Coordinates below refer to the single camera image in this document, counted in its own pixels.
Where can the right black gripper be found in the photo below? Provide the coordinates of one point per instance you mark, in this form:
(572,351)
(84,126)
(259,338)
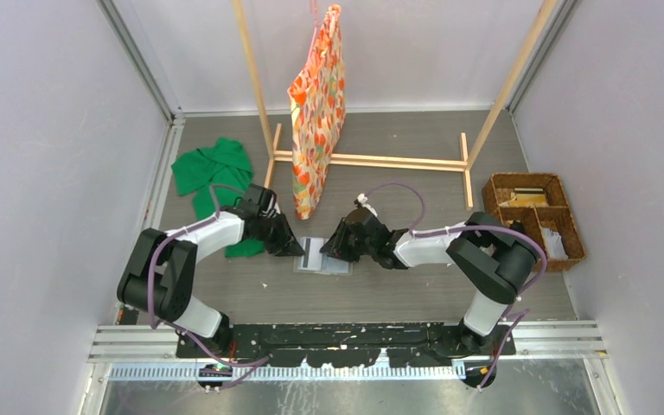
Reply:
(337,245)

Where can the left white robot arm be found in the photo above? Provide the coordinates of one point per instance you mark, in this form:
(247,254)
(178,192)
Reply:
(159,276)

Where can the orange patterned hanging cloth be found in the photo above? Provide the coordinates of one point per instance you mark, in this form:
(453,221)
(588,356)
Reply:
(318,111)

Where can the white paper in basket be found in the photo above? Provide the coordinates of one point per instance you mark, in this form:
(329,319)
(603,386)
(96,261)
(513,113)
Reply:
(554,243)

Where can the grey card holder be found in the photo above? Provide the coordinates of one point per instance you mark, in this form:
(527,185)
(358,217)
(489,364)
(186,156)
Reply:
(331,266)

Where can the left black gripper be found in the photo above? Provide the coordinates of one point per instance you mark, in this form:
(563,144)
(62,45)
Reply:
(287,244)

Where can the gold card in basket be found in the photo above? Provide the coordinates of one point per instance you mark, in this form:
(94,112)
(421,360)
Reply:
(526,198)

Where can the green cloth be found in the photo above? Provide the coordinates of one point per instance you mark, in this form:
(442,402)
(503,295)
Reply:
(215,178)

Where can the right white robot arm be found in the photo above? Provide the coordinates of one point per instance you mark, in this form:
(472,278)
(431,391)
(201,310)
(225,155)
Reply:
(496,259)

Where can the brown wicker basket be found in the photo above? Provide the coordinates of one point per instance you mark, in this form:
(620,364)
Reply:
(557,216)

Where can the wooden hanging rack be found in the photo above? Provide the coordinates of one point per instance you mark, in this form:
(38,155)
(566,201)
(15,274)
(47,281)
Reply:
(469,155)

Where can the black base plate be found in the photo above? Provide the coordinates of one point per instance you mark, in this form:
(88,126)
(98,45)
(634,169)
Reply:
(340,345)

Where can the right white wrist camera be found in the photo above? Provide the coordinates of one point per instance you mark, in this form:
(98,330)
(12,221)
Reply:
(361,201)

